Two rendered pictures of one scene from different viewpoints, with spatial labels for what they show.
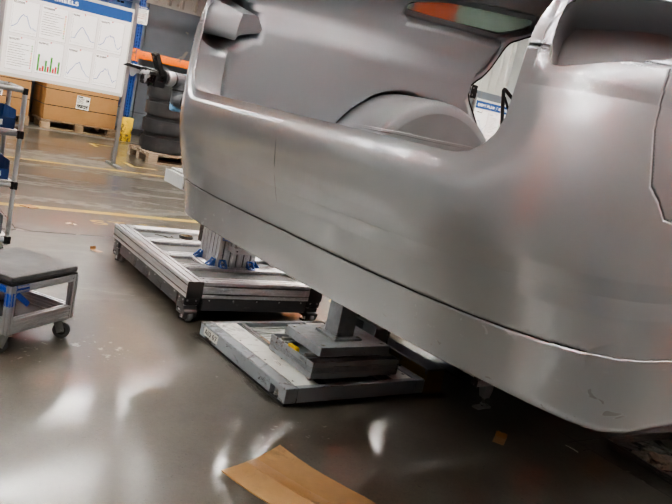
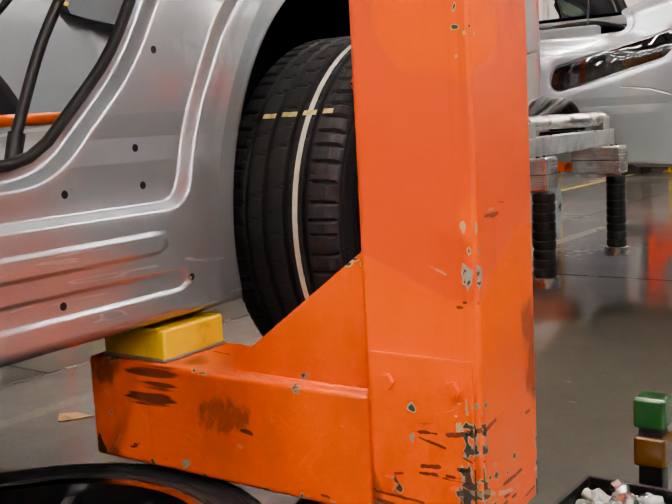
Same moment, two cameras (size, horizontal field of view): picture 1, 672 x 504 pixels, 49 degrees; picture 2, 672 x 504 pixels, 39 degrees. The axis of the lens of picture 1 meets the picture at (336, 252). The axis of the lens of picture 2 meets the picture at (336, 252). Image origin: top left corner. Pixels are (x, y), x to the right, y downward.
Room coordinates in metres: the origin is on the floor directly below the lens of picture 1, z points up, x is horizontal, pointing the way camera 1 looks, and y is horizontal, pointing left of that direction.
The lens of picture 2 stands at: (5.08, -0.72, 1.03)
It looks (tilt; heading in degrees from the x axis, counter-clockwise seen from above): 8 degrees down; 163
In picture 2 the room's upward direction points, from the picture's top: 3 degrees counter-clockwise
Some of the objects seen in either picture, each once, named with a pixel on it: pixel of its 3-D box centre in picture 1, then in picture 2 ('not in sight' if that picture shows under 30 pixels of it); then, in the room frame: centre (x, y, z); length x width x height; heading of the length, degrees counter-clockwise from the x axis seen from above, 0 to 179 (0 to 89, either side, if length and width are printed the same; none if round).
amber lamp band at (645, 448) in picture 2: not in sight; (653, 448); (4.08, -0.01, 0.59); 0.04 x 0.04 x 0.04; 38
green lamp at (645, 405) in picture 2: not in sight; (653, 410); (4.08, -0.01, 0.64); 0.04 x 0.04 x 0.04; 38
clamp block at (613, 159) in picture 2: not in sight; (599, 158); (3.54, 0.27, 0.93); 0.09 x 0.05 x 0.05; 38
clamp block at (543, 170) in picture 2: not in sight; (524, 173); (3.75, 0.00, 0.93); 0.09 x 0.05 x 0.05; 38
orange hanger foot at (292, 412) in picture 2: not in sight; (248, 351); (3.72, -0.45, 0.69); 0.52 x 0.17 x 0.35; 38
